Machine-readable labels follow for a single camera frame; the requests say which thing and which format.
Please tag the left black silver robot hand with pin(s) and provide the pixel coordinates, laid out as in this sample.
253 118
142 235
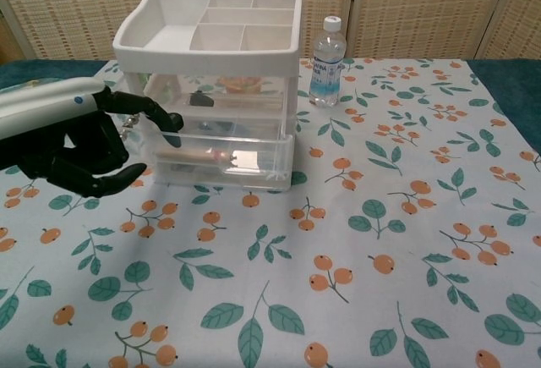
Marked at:
50 106

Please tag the small black cap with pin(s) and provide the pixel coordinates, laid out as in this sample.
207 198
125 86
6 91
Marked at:
200 100

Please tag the clear plastic drawer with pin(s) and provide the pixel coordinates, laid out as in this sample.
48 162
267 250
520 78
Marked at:
253 148

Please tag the white plastic drawer organizer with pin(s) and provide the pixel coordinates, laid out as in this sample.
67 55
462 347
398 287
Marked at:
211 61

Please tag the wooden pencil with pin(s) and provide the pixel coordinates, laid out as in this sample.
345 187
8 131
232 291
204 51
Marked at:
186 154

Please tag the clear plastic water bottle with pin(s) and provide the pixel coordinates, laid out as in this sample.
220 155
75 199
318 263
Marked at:
327 76

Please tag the floral print tablecloth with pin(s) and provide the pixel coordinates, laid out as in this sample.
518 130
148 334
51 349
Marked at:
338 258

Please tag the woven bamboo folding screen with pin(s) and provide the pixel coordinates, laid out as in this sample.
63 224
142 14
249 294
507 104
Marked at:
422 4

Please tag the dark teal table cover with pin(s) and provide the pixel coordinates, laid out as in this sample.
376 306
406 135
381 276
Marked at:
515 80

